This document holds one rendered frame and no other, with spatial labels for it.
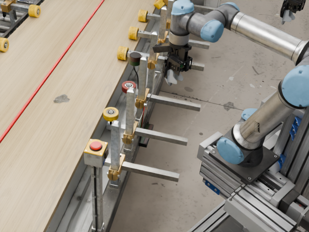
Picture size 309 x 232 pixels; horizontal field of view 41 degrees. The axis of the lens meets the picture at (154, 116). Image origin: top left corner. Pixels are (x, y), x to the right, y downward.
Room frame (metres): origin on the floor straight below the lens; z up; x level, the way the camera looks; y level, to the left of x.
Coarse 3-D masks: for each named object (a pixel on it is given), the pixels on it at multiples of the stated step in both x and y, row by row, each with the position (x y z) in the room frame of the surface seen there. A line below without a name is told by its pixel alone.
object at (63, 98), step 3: (57, 96) 1.68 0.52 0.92; (60, 96) 1.68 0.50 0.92; (63, 96) 1.70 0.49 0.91; (66, 96) 1.70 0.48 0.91; (54, 99) 1.66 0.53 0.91; (57, 99) 1.67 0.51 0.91; (60, 99) 1.67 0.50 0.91; (63, 99) 1.67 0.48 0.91; (66, 99) 1.67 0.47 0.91; (69, 99) 1.68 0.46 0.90; (54, 102) 1.65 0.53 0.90; (57, 102) 1.65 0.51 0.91; (60, 102) 1.65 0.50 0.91; (66, 102) 1.66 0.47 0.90
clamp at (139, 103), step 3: (147, 90) 1.87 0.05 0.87; (147, 93) 1.84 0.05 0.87; (138, 99) 1.78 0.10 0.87; (141, 99) 1.78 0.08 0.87; (144, 99) 1.78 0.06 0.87; (135, 102) 1.77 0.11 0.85; (138, 102) 1.76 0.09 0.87; (141, 102) 1.76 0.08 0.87; (144, 102) 1.78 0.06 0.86; (135, 105) 1.76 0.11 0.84; (138, 105) 1.76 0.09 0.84; (141, 105) 1.76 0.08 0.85; (138, 108) 1.76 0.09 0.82; (141, 108) 1.76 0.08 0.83
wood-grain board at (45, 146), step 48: (48, 0) 2.77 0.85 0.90; (96, 0) 2.85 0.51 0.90; (144, 0) 2.93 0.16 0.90; (48, 48) 2.15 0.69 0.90; (96, 48) 2.20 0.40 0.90; (0, 96) 1.65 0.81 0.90; (48, 96) 1.69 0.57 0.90; (96, 96) 1.73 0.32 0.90; (0, 144) 1.32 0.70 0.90; (48, 144) 1.35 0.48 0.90; (0, 192) 1.05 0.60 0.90; (48, 192) 1.07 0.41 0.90
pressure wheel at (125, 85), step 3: (126, 81) 1.88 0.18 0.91; (129, 81) 1.89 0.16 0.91; (132, 81) 1.89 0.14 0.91; (123, 84) 1.86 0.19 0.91; (126, 84) 1.86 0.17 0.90; (129, 84) 1.85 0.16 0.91; (132, 84) 1.87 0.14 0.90; (135, 84) 1.87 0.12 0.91; (123, 87) 1.83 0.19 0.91; (126, 87) 1.83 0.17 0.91; (132, 87) 1.83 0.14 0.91; (135, 87) 1.84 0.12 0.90; (123, 90) 1.83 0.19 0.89; (126, 90) 1.82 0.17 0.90; (126, 93) 1.82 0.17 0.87
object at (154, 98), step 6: (156, 96) 1.84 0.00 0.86; (156, 102) 1.82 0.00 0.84; (162, 102) 1.81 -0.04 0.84; (168, 102) 1.80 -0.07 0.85; (174, 102) 1.80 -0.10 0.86; (180, 102) 1.80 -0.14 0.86; (186, 102) 1.81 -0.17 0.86; (186, 108) 1.79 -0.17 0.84; (192, 108) 1.78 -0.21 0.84; (198, 108) 1.78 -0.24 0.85
